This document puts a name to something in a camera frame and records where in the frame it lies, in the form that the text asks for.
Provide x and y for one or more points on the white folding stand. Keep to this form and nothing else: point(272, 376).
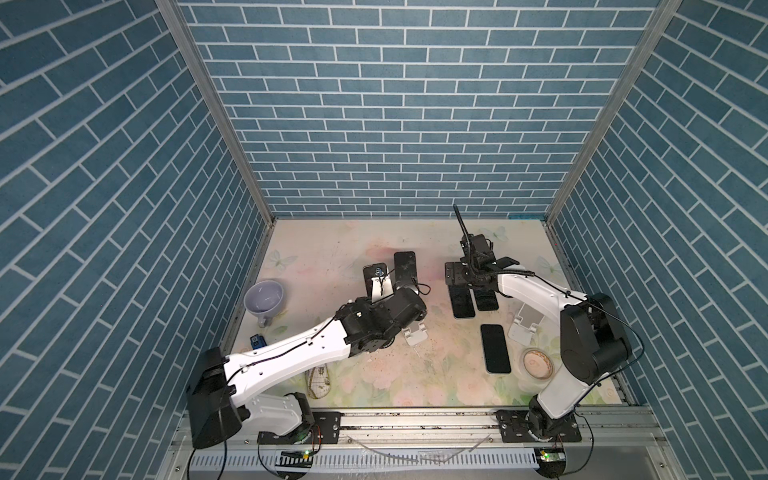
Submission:
point(525, 324)

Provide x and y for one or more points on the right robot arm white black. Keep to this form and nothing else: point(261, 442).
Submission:
point(594, 344)

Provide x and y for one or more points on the white stand far left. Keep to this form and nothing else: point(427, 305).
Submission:
point(381, 288)

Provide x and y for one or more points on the metal corner post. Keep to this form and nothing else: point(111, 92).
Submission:
point(657, 24)
point(182, 36)

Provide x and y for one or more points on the blue small box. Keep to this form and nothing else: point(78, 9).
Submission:
point(257, 341)

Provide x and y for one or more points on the white stand front centre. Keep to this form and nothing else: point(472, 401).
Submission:
point(415, 334)

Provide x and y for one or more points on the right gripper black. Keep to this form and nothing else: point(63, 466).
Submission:
point(456, 278)

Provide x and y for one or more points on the patterned glasses case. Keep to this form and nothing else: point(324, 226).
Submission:
point(318, 382)

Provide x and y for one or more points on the white vented cable duct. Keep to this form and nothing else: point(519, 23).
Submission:
point(362, 461)

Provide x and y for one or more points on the tape roll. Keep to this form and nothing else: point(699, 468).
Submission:
point(537, 365)

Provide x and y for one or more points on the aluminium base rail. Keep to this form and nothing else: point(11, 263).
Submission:
point(432, 427)

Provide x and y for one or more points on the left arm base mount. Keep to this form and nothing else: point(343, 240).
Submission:
point(323, 429)

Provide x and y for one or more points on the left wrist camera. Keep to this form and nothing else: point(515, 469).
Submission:
point(378, 271)

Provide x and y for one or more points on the purple phone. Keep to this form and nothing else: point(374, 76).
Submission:
point(367, 280)

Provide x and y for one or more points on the black phone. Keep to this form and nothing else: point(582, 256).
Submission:
point(495, 350)
point(405, 271)
point(486, 300)

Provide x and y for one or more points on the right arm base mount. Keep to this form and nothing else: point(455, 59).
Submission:
point(523, 426)

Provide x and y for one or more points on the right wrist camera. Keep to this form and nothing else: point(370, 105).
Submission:
point(482, 249)

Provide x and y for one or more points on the teal phone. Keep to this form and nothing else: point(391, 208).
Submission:
point(461, 302)

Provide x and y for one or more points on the right metal corner post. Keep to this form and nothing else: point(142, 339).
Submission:
point(657, 24)

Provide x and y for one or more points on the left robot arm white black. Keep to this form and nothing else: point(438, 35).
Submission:
point(224, 392)

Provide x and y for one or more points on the left metal corner post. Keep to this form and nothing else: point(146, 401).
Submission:
point(182, 36)

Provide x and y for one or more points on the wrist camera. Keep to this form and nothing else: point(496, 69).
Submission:
point(378, 271)
point(482, 249)

